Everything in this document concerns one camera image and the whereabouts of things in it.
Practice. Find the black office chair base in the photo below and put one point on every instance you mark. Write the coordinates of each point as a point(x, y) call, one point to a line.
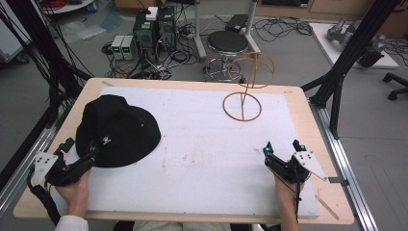
point(396, 85)

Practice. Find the clear plastic sheet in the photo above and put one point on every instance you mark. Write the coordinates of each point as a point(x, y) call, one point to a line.
point(110, 20)

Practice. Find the round white table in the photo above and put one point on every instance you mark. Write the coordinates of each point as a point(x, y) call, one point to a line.
point(73, 5)

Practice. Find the white box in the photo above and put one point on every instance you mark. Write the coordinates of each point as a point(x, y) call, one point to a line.
point(152, 13)

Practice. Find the wooden stick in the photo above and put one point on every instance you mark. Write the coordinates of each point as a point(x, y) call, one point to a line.
point(327, 207)

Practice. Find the white metal stand leg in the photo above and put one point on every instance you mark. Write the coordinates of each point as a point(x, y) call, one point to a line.
point(198, 32)
point(251, 29)

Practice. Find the grey power supply unit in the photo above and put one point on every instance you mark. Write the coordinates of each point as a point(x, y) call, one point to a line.
point(128, 47)
point(117, 47)

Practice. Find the white floor board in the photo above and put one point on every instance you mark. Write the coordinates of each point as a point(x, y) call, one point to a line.
point(324, 41)

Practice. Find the aluminium rail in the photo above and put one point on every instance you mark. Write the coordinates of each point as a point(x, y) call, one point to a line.
point(22, 173)
point(346, 166)

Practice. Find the black flat box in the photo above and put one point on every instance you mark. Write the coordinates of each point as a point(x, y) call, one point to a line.
point(236, 22)

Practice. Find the person's left hand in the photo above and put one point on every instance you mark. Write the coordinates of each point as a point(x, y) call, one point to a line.
point(76, 195)

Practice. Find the white foam mat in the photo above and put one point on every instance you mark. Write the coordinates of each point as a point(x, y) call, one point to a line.
point(205, 160)

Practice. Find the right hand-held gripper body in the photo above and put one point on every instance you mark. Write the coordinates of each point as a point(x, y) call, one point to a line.
point(288, 168)

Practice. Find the person's right hand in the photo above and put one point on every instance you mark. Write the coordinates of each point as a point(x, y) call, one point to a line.
point(287, 192)

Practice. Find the black round stool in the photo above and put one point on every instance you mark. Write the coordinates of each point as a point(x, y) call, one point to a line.
point(227, 41)

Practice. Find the grey metal bracket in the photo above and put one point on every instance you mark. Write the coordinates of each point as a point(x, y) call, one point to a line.
point(337, 181)

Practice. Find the black computer tower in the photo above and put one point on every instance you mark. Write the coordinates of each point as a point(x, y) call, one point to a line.
point(144, 35)
point(166, 30)

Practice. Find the person's light clothing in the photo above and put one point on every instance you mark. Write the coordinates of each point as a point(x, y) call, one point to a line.
point(179, 226)

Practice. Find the black bucket hat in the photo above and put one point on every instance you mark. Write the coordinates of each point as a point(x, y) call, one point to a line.
point(122, 128)

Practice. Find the black frame stand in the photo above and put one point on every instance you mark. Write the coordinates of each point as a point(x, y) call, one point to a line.
point(41, 54)
point(349, 54)

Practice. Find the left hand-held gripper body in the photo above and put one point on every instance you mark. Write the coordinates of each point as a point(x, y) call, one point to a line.
point(72, 170)

